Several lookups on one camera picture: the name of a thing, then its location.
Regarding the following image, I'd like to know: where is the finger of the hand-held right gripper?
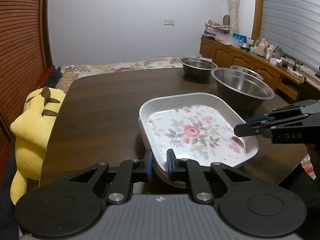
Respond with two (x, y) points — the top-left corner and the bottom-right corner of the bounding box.
(234, 114), (313, 137)
(246, 99), (320, 123)

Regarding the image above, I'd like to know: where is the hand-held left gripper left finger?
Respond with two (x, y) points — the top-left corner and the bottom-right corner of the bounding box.
(69, 150), (153, 204)

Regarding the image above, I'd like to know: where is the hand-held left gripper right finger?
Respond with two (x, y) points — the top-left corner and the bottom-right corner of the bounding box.
(167, 149), (253, 203)

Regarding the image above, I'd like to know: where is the large steel bowl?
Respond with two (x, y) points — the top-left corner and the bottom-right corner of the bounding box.
(211, 67), (275, 112)

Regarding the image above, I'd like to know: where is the small flared steel bowl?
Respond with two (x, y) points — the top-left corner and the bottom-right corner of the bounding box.
(230, 65), (265, 81)

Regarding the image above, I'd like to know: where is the medium deep steel bowl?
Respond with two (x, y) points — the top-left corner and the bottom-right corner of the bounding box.
(180, 57), (218, 79)

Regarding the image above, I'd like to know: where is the dark wooden chair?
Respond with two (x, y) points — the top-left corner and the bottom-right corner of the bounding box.
(299, 77), (320, 103)

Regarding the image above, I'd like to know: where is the wooden cabinet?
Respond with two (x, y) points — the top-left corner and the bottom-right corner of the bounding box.
(199, 37), (320, 101)

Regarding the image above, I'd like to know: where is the pink bottle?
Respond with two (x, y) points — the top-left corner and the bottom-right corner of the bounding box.
(257, 38), (268, 56)

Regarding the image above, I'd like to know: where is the grey window blind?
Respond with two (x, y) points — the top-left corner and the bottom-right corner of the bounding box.
(260, 0), (320, 81)

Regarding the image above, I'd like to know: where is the clear plastic bag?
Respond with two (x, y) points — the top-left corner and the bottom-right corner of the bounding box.
(215, 35), (240, 46)

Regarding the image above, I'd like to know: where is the floral bedspread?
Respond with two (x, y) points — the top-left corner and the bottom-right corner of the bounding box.
(55, 57), (186, 90)

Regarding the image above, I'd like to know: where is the pile of folded cloths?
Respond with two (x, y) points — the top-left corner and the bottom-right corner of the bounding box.
(204, 20), (231, 37)

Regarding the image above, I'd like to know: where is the cream patterned curtain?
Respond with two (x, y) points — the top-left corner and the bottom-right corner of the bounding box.
(221, 0), (241, 34)

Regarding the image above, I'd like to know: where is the yellow plush toy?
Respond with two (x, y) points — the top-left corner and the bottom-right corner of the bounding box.
(10, 87), (66, 205)

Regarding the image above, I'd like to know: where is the dark red and navy clothing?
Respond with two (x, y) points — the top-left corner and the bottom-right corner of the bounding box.
(41, 65), (63, 89)

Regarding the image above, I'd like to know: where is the wooden louvered wardrobe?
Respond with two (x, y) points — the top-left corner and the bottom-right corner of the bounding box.
(0, 0), (53, 155)

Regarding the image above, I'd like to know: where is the wooden window frame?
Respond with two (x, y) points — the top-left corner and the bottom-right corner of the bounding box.
(251, 0), (266, 39)

